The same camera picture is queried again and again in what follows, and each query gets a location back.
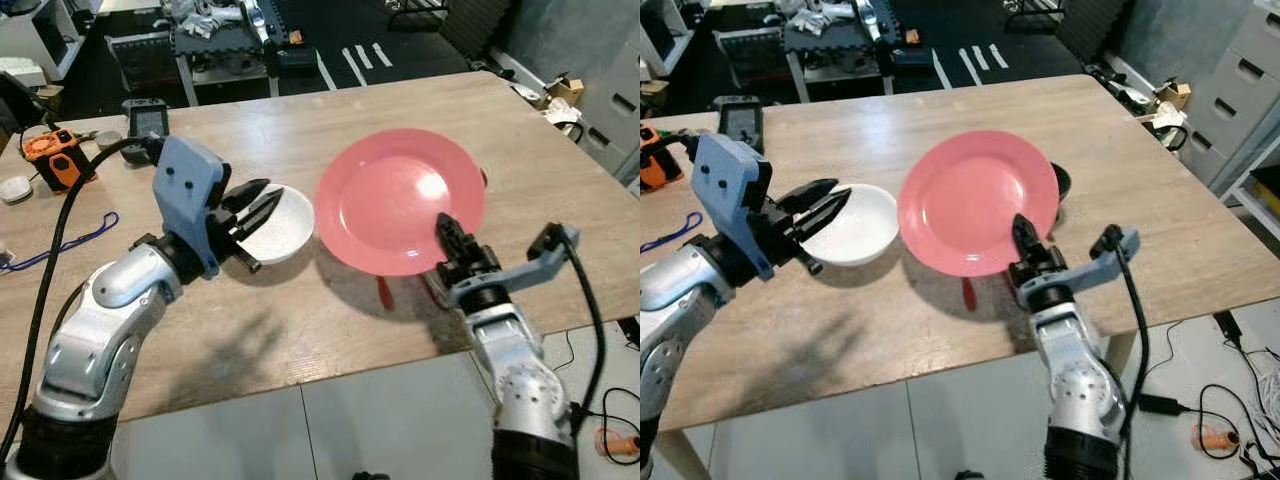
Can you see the grey drawer cabinet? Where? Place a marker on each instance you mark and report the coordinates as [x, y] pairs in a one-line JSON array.
[[1230, 100], [590, 80]]

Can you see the orange and black device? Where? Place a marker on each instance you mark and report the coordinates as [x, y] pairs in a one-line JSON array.
[[58, 160], [660, 160]]

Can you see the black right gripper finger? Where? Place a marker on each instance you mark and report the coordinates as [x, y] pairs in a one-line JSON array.
[[1026, 240], [450, 240]]

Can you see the white bowl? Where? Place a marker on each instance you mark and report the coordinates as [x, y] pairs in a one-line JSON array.
[[865, 228], [290, 230]]

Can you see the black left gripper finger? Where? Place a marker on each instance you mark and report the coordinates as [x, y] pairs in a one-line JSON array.
[[263, 212], [248, 192], [828, 212], [808, 192]]

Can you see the pink plate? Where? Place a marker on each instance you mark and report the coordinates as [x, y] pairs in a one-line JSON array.
[[975, 200], [395, 200]]

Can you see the black power adapter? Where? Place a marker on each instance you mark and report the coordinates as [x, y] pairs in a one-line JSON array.
[[1160, 404]]

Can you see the orange tool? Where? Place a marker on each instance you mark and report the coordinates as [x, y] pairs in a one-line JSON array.
[[615, 445], [1212, 440]]

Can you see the black handheld device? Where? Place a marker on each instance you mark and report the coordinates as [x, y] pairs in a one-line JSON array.
[[740, 120], [146, 120]]

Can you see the small white puck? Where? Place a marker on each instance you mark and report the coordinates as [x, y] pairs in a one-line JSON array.
[[16, 190]]

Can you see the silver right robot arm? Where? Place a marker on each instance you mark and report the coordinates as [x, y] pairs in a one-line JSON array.
[[520, 380], [1085, 390]]

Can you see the small open cardboard box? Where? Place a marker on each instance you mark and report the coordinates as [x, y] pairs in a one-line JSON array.
[[565, 95], [1172, 100]]

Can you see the cluttered black workbench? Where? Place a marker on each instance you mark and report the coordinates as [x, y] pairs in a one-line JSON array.
[[830, 42], [215, 45]]

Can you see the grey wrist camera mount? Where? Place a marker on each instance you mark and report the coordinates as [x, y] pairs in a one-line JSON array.
[[188, 195], [728, 195], [1090, 268], [520, 270]]

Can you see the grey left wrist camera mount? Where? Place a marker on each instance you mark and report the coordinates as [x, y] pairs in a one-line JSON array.
[[188, 195], [728, 195]]

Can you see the black bowl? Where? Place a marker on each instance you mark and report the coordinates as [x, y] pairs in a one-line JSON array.
[[1062, 182]]

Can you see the white shelf unit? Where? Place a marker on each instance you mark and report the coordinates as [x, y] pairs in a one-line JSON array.
[[660, 30], [35, 35]]

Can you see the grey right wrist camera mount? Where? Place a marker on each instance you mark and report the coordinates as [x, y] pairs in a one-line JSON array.
[[1090, 268], [520, 270]]

